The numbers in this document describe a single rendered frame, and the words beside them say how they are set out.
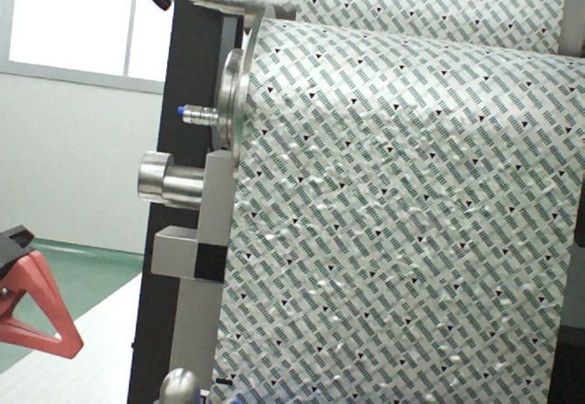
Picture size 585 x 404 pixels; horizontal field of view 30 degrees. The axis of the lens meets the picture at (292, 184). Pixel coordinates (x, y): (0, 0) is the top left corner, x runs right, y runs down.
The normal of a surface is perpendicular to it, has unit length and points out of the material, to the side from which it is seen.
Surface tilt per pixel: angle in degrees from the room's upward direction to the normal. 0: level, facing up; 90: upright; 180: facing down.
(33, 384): 0
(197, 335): 90
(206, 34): 90
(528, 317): 90
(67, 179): 90
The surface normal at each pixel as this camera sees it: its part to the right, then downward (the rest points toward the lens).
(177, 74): -0.11, 0.09
